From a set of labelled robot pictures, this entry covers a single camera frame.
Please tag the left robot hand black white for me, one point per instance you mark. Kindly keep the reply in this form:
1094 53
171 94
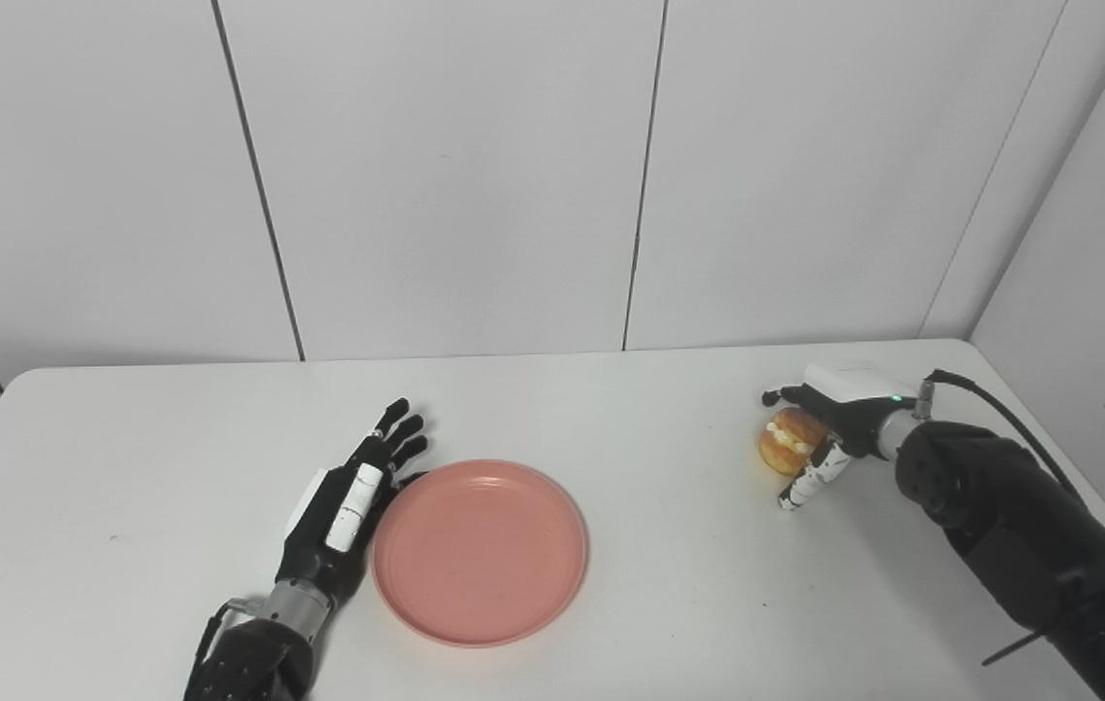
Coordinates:
343 516

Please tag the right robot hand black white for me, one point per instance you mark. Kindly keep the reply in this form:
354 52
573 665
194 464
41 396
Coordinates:
839 414

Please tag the cream puff pastry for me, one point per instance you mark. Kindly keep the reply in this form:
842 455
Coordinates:
788 440

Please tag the pink round plate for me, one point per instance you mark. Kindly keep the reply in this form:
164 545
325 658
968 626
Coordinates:
480 552

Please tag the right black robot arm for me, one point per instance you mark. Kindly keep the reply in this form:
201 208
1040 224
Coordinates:
1019 531

